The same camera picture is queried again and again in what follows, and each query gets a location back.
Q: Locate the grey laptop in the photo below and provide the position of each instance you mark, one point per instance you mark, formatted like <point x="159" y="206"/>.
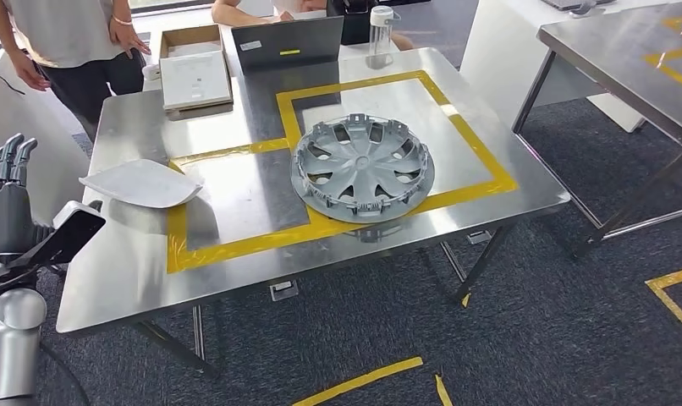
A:
<point x="288" y="45"/>

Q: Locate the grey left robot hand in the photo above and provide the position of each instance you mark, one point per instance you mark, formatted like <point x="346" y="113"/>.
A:
<point x="7" y="213"/>

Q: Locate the grey computer mouse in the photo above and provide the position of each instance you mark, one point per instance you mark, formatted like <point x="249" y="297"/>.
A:
<point x="583" y="8"/>

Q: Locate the clear water bottle white cap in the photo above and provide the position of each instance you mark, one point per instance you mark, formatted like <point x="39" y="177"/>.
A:
<point x="381" y="39"/>

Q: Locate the black bag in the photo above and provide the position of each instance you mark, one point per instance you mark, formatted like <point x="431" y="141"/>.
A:
<point x="352" y="22"/>

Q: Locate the grey plastic wheel hubcap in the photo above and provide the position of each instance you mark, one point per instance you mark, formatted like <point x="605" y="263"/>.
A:
<point x="363" y="168"/>

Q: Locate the yellow tape on steel table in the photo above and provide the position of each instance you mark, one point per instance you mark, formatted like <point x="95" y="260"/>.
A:
<point x="674" y="73"/>

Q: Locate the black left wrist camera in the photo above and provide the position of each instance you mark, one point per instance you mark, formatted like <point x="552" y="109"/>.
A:
<point x="66" y="232"/>

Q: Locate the white workbench with chrome legs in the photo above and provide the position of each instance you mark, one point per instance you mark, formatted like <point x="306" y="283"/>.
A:
<point x="251" y="185"/>

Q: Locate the white curved plastic part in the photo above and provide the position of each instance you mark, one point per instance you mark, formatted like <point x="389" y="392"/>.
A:
<point x="145" y="185"/>

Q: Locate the white side table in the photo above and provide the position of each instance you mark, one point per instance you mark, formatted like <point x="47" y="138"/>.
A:
<point x="32" y="129"/>

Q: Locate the steel table with chrome legs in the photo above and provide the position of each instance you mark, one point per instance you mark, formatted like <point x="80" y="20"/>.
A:
<point x="616" y="45"/>

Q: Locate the dark keyboard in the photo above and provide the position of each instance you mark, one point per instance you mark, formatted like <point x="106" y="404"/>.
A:
<point x="571" y="3"/>

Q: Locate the small grey floor box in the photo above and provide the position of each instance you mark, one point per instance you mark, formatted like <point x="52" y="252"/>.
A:
<point x="479" y="237"/>

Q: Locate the yellow tape outline on workbench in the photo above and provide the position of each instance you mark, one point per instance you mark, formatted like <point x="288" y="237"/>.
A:
<point x="475" y="190"/>

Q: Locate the white desk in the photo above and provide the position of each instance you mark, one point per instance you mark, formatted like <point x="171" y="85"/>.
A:
<point x="498" y="61"/>

